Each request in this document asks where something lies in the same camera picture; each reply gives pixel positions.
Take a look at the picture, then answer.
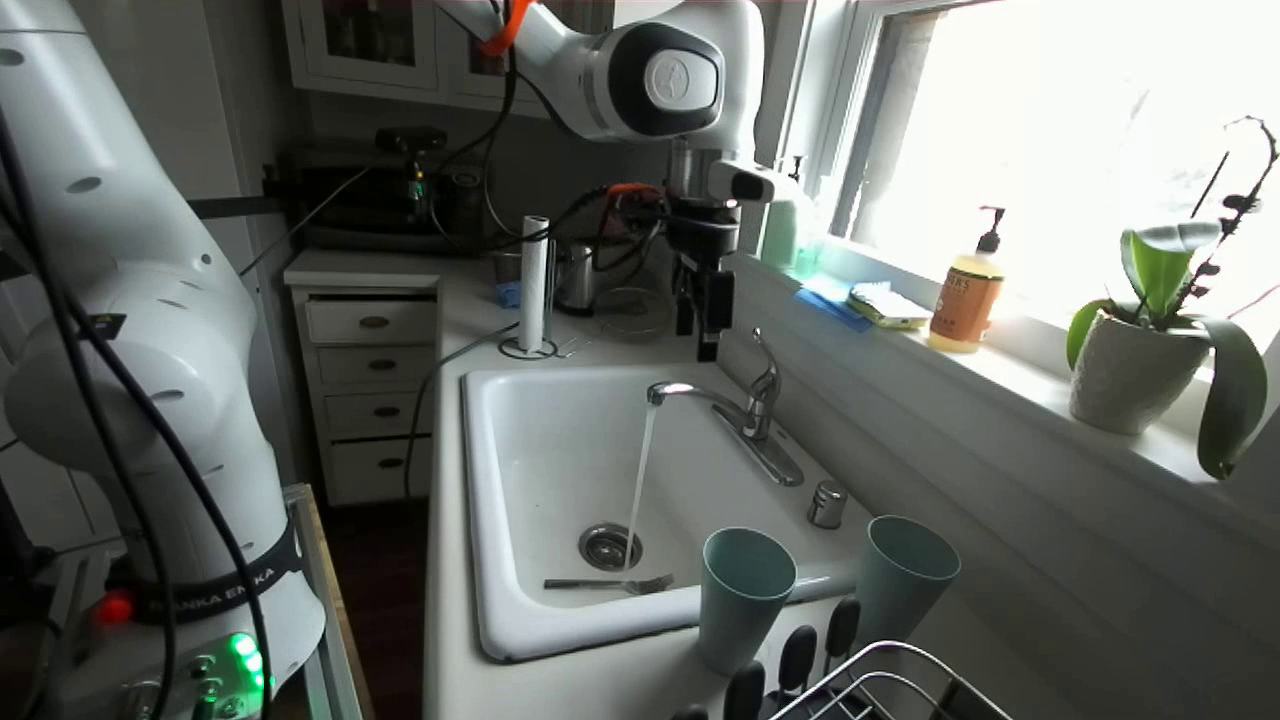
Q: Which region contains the teal plastic cup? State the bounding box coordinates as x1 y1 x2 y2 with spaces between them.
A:
854 513 964 652
697 526 799 680

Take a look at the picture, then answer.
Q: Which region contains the chrome sink sprayer knob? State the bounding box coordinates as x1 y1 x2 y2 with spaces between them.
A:
803 478 854 537

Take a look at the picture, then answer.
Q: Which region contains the metal canister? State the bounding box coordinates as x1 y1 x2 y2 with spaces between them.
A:
553 238 604 321

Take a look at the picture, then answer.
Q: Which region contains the orchid in white pot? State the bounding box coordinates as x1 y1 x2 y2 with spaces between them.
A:
1059 113 1280 483

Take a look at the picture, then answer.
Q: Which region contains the white window frame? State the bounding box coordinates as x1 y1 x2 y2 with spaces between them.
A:
778 0 1280 405

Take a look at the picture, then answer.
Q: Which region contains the white wire rack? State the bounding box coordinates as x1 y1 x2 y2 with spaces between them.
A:
768 636 1014 720

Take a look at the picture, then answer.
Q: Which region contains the small green jar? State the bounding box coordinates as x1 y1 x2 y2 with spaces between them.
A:
798 231 834 283

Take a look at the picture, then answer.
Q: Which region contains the robot mounting cart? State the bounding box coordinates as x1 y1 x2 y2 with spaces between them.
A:
0 480 382 720

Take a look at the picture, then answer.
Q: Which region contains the red button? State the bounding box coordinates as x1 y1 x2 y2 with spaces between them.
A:
87 592 141 633

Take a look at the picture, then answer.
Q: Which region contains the chrome faucet spout and base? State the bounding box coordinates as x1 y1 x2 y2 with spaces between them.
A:
645 377 812 492

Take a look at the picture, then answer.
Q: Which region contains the black stereo camera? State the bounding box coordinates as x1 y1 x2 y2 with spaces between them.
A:
371 125 458 226

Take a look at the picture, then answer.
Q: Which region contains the orange strap on arm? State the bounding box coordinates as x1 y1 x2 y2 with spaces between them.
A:
480 0 542 62

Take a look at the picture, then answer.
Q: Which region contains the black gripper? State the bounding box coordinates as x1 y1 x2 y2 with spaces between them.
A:
664 197 743 370

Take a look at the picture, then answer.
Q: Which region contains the steel cylinder container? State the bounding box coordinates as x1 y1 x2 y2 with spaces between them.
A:
515 211 553 352

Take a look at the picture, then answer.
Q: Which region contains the white ceramic sink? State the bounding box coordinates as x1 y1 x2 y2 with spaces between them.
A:
458 359 878 668

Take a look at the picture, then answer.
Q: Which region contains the grey slotted dish drainer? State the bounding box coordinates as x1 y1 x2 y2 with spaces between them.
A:
664 592 873 720

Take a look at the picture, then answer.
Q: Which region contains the blue cloth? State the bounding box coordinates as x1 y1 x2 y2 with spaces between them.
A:
798 273 873 328

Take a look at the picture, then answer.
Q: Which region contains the black hanging robot cable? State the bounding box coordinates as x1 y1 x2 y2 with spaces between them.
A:
65 314 276 720
0 113 186 720

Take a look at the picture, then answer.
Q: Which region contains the black microwave oven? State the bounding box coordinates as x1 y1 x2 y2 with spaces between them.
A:
263 144 495 262

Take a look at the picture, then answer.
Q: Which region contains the white drawer cabinet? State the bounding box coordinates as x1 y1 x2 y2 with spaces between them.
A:
280 253 453 513

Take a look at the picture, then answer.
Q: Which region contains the metal sink drain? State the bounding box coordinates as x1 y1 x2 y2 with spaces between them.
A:
574 521 650 578

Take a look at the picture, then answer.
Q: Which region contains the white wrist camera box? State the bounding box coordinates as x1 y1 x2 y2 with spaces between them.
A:
708 155 782 210

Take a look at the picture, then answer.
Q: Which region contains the amber soap pump bottle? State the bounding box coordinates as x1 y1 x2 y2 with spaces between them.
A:
928 202 1014 355

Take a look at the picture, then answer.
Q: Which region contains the metal spoon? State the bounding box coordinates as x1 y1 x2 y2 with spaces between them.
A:
542 572 680 599

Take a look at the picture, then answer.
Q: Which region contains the white glass-door cabinet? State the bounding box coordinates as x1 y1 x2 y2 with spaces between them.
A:
276 0 535 117

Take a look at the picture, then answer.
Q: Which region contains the thin black counter cable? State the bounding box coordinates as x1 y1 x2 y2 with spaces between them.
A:
397 325 525 499

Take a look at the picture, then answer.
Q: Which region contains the chrome faucet lever handle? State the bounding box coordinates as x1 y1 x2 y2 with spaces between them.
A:
743 325 787 410

